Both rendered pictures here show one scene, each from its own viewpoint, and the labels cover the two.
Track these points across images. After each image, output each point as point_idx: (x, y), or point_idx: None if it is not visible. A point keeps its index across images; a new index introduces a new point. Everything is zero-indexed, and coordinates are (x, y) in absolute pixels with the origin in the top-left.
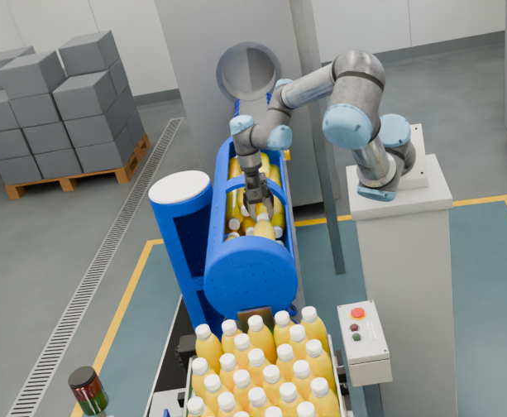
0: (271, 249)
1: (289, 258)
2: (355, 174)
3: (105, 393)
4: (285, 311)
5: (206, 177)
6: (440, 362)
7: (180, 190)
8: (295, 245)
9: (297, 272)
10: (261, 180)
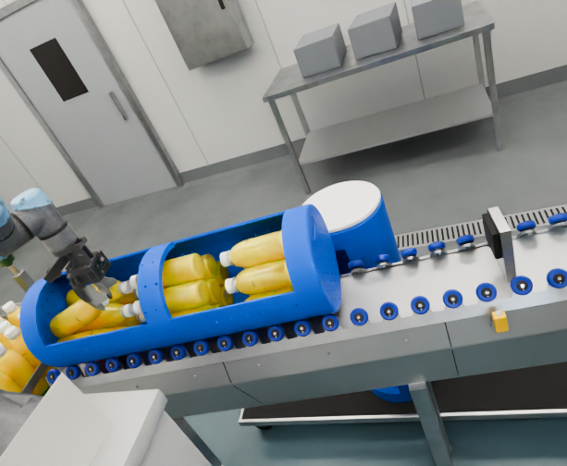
0: (20, 315)
1: (29, 338)
2: (122, 403)
3: None
4: None
5: (346, 224)
6: None
7: (321, 211)
8: (233, 377)
9: (169, 383)
10: (71, 269)
